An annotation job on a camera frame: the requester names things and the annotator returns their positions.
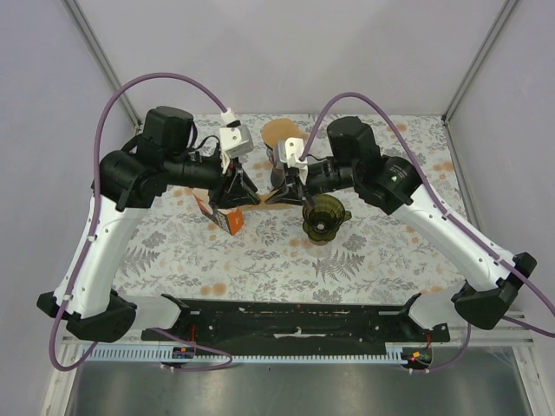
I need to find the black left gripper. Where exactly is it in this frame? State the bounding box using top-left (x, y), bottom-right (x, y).
top-left (166, 151), bottom-right (261, 211)

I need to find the orange coffee filter box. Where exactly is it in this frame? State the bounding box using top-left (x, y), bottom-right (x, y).
top-left (193, 189), bottom-right (245, 236)

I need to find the green glass dripper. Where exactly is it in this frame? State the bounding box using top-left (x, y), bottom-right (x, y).
top-left (302, 194), bottom-right (352, 245)

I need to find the brown paper coffee filter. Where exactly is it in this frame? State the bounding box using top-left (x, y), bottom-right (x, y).
top-left (261, 118), bottom-right (304, 148)

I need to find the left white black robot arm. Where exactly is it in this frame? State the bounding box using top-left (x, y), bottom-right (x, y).
top-left (37, 106), bottom-right (260, 342)

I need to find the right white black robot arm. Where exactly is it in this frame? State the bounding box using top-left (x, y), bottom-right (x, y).
top-left (261, 116), bottom-right (537, 341)

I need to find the floral patterned table mat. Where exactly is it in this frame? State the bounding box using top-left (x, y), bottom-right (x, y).
top-left (97, 113), bottom-right (489, 305)

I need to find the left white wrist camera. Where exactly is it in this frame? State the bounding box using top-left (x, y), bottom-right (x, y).
top-left (219, 107), bottom-right (254, 173)

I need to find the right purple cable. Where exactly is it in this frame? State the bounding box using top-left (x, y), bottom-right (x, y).
top-left (301, 91), bottom-right (555, 374)

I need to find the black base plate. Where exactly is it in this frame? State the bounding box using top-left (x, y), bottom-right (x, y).
top-left (168, 299), bottom-right (447, 340)

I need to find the light blue cable duct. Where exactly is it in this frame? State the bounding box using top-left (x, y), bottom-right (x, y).
top-left (88, 343), bottom-right (408, 365)

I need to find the left aluminium frame post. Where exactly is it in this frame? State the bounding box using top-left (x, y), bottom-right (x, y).
top-left (61, 0), bottom-right (142, 131)

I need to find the aluminium frame post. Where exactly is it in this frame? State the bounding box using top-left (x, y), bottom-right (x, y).
top-left (441, 0), bottom-right (521, 127)
top-left (61, 0), bottom-right (142, 131)

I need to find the right aluminium frame post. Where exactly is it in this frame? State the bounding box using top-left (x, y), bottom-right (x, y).
top-left (441, 0), bottom-right (521, 127)

